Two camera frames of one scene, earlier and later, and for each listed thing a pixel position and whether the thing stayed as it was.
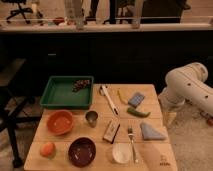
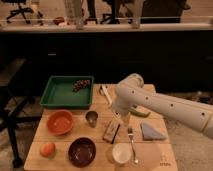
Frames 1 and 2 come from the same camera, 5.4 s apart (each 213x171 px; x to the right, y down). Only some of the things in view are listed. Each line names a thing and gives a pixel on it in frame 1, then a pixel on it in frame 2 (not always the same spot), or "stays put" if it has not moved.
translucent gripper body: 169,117 → 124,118
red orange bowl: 60,122 stays put
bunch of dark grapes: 80,84 stays put
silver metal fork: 132,145 stays put
